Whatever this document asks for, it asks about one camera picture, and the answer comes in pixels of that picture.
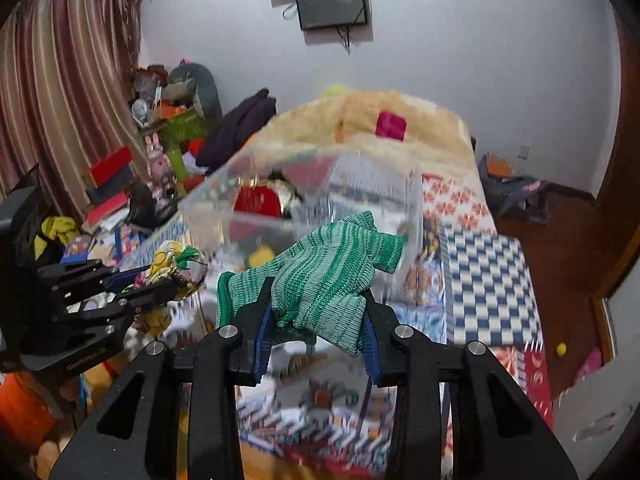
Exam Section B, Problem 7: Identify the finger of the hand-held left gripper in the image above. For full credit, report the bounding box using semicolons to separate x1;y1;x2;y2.
50;280;182;342
37;260;153;295

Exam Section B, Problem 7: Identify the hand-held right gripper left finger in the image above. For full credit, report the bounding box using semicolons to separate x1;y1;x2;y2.
48;278;275;480

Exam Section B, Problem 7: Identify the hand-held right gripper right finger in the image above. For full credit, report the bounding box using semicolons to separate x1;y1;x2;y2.
359;290;581;480

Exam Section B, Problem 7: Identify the yellow floral cloth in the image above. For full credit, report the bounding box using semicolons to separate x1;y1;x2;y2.
131;241;210;307

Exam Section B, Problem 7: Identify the green knitted cloth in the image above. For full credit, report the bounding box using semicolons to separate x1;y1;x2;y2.
216;211;406;358

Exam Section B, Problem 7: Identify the clear plastic storage box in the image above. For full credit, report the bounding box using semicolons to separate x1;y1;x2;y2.
180;152;426;311

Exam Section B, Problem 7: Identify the yellow soft item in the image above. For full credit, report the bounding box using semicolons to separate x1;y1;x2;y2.
246;245;276;270

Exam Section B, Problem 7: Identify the yellow and black cloth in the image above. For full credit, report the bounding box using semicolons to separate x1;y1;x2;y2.
34;216;81;261

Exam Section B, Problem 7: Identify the yellow plush toy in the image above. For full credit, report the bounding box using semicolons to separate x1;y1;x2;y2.
82;305;171;406

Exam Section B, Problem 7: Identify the red box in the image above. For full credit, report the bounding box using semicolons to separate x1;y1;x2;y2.
87;146;133;186

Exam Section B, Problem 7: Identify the pink bunny plush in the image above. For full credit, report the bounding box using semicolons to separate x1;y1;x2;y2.
144;132;173;192

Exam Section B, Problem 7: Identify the orange object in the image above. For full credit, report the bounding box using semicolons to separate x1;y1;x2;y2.
0;372;56;453

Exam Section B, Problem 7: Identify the red cloth item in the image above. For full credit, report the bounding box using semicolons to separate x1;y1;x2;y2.
234;186;283;219

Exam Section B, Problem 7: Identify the blue checkered cloth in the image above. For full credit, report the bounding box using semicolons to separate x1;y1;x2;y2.
442;222;543;348

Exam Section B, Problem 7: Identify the dark purple clothing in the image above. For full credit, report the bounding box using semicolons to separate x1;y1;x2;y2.
196;89;277;171

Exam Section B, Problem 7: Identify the striped brown curtain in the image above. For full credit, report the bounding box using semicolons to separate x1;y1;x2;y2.
0;0;151;221

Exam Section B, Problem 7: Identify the grey plush toy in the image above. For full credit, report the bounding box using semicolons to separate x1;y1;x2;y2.
167;62;223;126

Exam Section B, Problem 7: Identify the pink object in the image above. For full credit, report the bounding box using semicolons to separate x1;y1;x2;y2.
572;347;603;386

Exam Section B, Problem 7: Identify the grey bag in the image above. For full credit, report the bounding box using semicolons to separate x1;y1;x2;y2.
477;155;551;221

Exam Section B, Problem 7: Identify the beige fluffy blanket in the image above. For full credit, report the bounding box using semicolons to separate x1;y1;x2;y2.
250;90;473;176

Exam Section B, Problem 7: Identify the small black wall screen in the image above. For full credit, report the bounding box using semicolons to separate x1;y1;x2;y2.
294;0;372;31

